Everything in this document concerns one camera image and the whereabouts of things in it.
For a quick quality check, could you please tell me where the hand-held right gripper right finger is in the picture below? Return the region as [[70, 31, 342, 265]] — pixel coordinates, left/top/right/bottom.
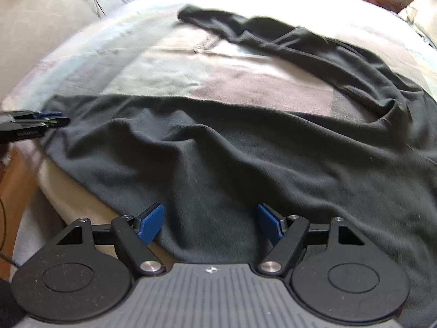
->
[[257, 203, 367, 277]]

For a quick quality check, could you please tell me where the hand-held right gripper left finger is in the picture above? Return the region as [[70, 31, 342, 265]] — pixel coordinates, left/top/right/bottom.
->
[[56, 203, 166, 277]]

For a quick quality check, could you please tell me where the dark grey sweater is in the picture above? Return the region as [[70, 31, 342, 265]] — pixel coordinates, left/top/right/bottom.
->
[[41, 5, 437, 315]]

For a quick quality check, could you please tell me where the bed with patchwork sheet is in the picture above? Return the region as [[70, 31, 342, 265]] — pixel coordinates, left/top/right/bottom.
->
[[0, 0, 437, 257]]

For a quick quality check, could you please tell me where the wooden nightstand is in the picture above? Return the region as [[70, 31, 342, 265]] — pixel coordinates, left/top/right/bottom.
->
[[368, 0, 407, 11]]

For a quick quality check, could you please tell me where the cream printed pillow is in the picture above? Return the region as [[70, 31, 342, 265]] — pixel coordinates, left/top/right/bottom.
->
[[398, 0, 437, 48]]

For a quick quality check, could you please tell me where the black cable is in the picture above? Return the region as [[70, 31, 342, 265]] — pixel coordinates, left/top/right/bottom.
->
[[0, 253, 22, 268]]

